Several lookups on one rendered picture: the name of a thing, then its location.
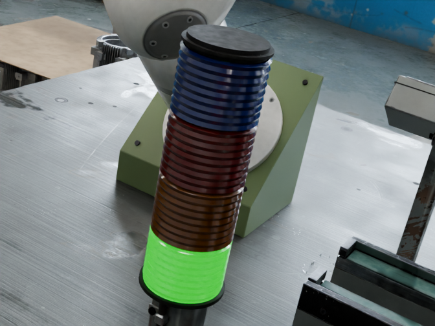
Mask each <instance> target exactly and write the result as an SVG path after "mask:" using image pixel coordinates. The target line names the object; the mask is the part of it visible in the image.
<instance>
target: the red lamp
mask: <svg viewBox="0 0 435 326"><path fill-rule="evenodd" d="M169 112H170V113H169V115H168V121H167V124H166V125H167V128H166V135H165V137H164V144H163V148H164V149H163V151H162V157H161V164H160V171H161V173H162V174H163V175H164V176H165V177H166V178H167V179H168V180H169V181H170V182H172V183H174V184H175V185H177V186H179V187H181V188H184V189H186V190H190V191H194V192H198V193H204V194H212V195H219V194H226V193H232V192H234V191H238V190H240V189H241V188H242V187H244V185H245V182H246V178H247V172H248V170H249V164H250V161H251V160H250V158H251V155H252V149H253V143H254V141H255V136H256V129H257V128H258V125H257V126H256V127H254V128H252V129H249V130H246V131H239V132H224V131H214V130H210V129H205V128H202V127H198V126H196V125H192V124H189V123H188V122H185V121H184V120H182V119H180V118H179V117H178V116H177V115H175V114H174V113H173V112H172V110H171V109H170V108H169Z"/></svg>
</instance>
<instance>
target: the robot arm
mask: <svg viewBox="0 0 435 326"><path fill-rule="evenodd" d="M235 1H236V0H103V2H104V5H105V8H106V10H107V14H108V16H109V19H110V21H111V24H112V26H113V28H114V30H115V32H116V34H117V35H118V37H119V38H120V39H121V41H122V42H123V43H124V44H125V46H127V47H128V48H129V49H130V50H132V51H133V52H134V53H136V54H137V55H138V57H139V58H140V60H141V62H142V64H143V66H144V68H145V69H146V71H147V73H148V75H149V76H150V78H151V80H152V82H153V83H154V85H155V87H156V88H157V90H158V92H159V94H160V95H161V97H162V99H163V100H164V102H165V104H166V106H167V108H168V110H167V112H166V114H165V117H164V122H163V127H162V136H163V140H164V137H165V135H166V128H167V125H166V124H167V121H168V115H169V113H170V112H169V108H170V103H171V101H172V100H171V96H172V94H173V92H172V89H173V87H174V85H173V82H174V80H175V73H176V72H177V70H176V66H177V64H178V62H177V59H178V57H179V49H180V48H181V46H180V42H181V41H182V39H181V34H182V32H183V31H184V30H186V29H187V28H188V27H190V26H194V25H220V26H225V27H227V24H226V22H225V18H226V16H227V14H228V13H229V11H230V9H231V8H232V6H233V4H234V3H235ZM263 97H264V101H263V102H262V109H261V111H260V112H261V115H260V117H259V123H258V128H257V129H256V136H255V141H254V143H253V149H252V155H251V158H250V160H251V161H250V164H249V170H248V172H250V171H252V170H253V169H255V168H257V167H258V166H259V165H260V164H261V163H262V162H264V161H265V160H266V159H267V158H268V156H269V155H270V154H271V153H272V152H273V150H274V148H275V147H276V145H277V143H278V141H279V138H280V135H281V133H282V126H283V114H282V109H281V106H280V102H279V100H278V98H277V96H276V94H275V93H274V91H273V90H272V89H271V88H270V86H268V85H267V86H266V88H265V94H264V96H263ZM248 172H247V173H248Z"/></svg>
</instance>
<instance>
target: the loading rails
mask: <svg viewBox="0 0 435 326"><path fill-rule="evenodd" d="M326 273H327V270H326V269H324V268H322V267H318V268H317V269H316V270H315V271H314V272H313V273H312V274H311V275H310V276H309V277H308V280H306V281H305V282H304V284H303V286H302V290H301V293H300V297H299V300H298V305H297V308H296V312H295V317H294V320H293V324H292V326H435V271H434V270H431V269H429V268H427V267H425V266H423V265H420V264H418V263H415V262H413V261H411V260H409V259H406V258H404V257H401V256H400V255H397V254H395V253H393V252H390V251H388V250H385V249H384V248H381V247H379V246H376V245H374V244H372V243H369V242H367V241H365V240H363V239H360V238H358V237H356V236H354V235H353V236H351V237H350V238H348V239H347V240H346V241H345V242H344V243H343V244H342V245H341V246H340V249H339V255H338V256H337V260H336V262H335V267H334V269H333V273H332V276H331V280H330V282H329V281H327V280H325V281H324V279H325V277H326Z"/></svg>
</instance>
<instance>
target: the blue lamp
mask: <svg viewBox="0 0 435 326"><path fill-rule="evenodd" d="M180 46H181V48H180V49H179V57H178V59H177V62H178V64H177V66H176V70H177V72H176V73H175V80H174V82H173V85H174V87H173V89H172V92H173V94H172V96H171V100H172V101H171V103H170V109H171V110H172V112H173V113H174V114H175V115H177V116H178V117H179V118H180V119H182V120H184V121H185V122H188V123H189V124H192V125H196V126H198V127H202V128H205V129H210V130H214V131H224V132H239V131H246V130H249V129H252V128H254V127H256V126H257V125H258V123H259V117H260V115H261V112H260V111H261V109H262V102H263V101H264V97H263V96H264V94H265V88H266V86H267V80H268V78H269V71H270V70H271V66H270V64H271V63H272V62H273V60H272V58H269V59H268V60H267V61H265V62H262V63H251V64H248V63H233V62H228V61H221V60H217V59H214V58H209V57H207V56H204V55H202V54H199V53H196V52H194V51H193V50H191V49H189V48H188V47H187V46H186V44H185V42H184V41H183V40H182V41H181V42H180Z"/></svg>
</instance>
